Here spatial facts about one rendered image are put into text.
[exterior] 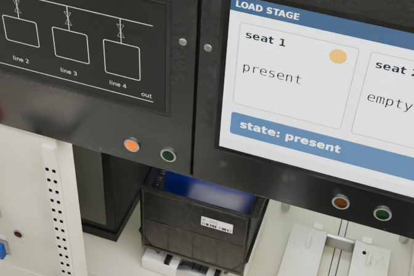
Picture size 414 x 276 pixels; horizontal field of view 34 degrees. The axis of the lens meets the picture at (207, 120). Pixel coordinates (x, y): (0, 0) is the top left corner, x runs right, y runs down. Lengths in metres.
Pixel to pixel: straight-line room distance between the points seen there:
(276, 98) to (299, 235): 0.76
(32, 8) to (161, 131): 0.21
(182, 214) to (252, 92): 0.55
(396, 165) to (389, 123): 0.06
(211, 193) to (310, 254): 0.26
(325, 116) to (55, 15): 0.32
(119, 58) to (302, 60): 0.22
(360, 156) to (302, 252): 0.70
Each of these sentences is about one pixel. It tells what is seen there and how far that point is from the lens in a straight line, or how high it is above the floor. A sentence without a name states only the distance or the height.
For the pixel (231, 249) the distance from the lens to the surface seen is 1.29.
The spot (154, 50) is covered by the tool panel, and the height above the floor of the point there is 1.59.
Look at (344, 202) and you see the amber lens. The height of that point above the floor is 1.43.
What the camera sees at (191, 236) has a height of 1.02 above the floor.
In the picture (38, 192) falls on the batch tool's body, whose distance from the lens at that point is 1.05.
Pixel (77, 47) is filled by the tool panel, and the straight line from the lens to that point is 0.81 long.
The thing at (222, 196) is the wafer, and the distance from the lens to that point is 1.35.
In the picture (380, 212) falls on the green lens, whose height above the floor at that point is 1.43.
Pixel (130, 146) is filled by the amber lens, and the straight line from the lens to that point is 0.87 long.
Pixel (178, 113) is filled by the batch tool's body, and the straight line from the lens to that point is 0.81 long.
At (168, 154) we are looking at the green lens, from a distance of 0.86.
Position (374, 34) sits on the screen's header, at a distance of 0.68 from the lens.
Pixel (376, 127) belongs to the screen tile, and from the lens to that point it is 0.75.
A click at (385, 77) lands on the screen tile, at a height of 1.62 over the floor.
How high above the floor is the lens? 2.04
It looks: 42 degrees down
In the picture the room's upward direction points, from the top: 4 degrees clockwise
